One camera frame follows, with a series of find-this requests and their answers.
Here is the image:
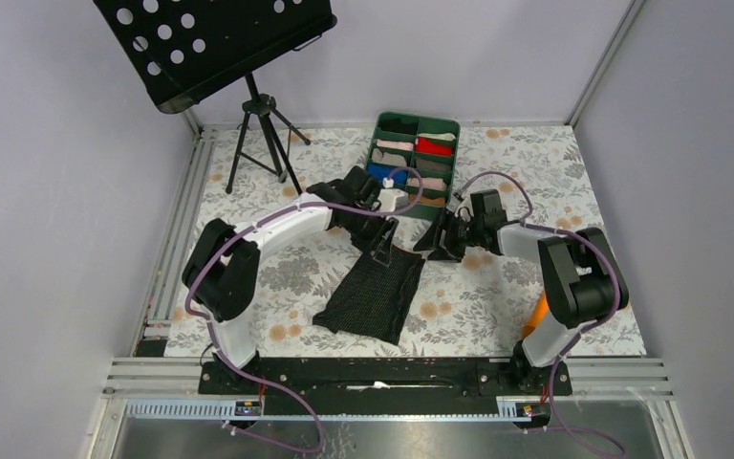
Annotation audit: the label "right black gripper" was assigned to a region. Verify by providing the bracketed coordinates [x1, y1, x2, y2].
[413, 207, 485, 264]

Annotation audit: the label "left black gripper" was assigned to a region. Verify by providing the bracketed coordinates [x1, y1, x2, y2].
[346, 205, 399, 267]

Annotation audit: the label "black striped underwear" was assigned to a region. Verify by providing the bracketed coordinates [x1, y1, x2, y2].
[312, 247, 425, 345]

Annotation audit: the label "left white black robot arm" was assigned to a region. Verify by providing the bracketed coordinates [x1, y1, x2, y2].
[182, 166, 408, 393]

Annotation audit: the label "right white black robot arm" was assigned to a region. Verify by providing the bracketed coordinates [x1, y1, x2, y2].
[414, 190, 628, 394]

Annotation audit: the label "floral patterned table mat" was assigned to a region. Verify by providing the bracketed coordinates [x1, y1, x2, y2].
[162, 125, 648, 360]

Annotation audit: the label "orange rolled cloth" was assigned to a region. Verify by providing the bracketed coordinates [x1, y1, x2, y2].
[419, 196, 446, 208]

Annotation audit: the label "light pink rolled cloth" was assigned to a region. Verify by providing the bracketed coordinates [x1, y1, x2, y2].
[407, 177, 447, 191]

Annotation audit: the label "grey rolled cloth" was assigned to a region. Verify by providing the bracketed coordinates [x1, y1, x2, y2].
[415, 158, 452, 175]

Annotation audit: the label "beige rolled cloth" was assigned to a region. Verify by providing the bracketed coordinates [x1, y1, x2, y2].
[371, 148, 409, 167]

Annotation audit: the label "green divided organizer tray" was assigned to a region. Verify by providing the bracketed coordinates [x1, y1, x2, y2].
[364, 111, 461, 221]

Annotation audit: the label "red rolled cloth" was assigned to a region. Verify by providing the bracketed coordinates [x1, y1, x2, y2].
[415, 137, 454, 157]

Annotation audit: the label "white rolled cloth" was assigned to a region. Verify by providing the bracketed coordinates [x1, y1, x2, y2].
[419, 132, 457, 142]

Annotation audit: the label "orange carrot toy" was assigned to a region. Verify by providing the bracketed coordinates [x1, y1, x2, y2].
[521, 293, 550, 339]

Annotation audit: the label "black rolled cloth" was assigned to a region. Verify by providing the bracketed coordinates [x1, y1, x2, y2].
[378, 118, 419, 136]

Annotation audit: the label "black perforated music stand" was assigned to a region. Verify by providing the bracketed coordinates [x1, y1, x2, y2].
[95, 0, 337, 185]

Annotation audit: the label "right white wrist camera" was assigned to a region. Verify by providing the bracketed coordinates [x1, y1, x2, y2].
[445, 193, 467, 214]

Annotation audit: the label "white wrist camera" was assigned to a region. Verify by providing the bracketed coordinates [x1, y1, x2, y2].
[376, 178, 410, 214]
[445, 193, 467, 214]

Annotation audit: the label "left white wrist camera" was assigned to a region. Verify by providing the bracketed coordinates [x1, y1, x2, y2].
[376, 178, 410, 214]

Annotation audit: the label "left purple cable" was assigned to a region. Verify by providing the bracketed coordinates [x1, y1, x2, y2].
[184, 165, 425, 455]

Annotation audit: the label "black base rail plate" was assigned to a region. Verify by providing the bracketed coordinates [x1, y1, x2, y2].
[198, 358, 572, 416]

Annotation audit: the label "aluminium frame rails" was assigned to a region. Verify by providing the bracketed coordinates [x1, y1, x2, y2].
[85, 0, 698, 459]

